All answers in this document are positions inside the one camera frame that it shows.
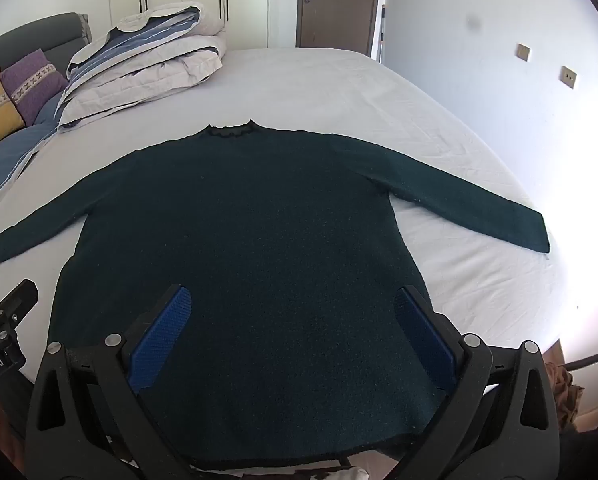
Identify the brown wooden door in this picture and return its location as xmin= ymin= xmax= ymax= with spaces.
xmin=296 ymin=0 xmax=384 ymax=57

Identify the brown crumpled cloth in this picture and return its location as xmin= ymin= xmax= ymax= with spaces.
xmin=544 ymin=350 xmax=588 ymax=432

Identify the grey upholstered headboard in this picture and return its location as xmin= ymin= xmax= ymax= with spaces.
xmin=0 ymin=12 xmax=94 ymax=81

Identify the cream wardrobe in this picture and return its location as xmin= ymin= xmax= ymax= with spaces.
xmin=106 ymin=0 xmax=300 ymax=51

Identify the folded grey blue duvet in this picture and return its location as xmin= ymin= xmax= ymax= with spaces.
xmin=56 ymin=1 xmax=229 ymax=131

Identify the purple patterned pillow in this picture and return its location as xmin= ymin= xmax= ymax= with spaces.
xmin=0 ymin=48 xmax=68 ymax=127

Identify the blue pillow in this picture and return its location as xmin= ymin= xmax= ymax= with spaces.
xmin=0 ymin=92 xmax=64 ymax=231

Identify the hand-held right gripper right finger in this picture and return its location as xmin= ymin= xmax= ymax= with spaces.
xmin=378 ymin=285 xmax=563 ymax=480

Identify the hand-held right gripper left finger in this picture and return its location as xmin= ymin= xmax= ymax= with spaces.
xmin=25 ymin=284 xmax=195 ymax=480

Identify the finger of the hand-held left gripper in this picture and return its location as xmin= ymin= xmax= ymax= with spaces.
xmin=0 ymin=280 xmax=39 ymax=334

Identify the dark green sweater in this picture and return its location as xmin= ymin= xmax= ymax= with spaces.
xmin=0 ymin=119 xmax=551 ymax=471

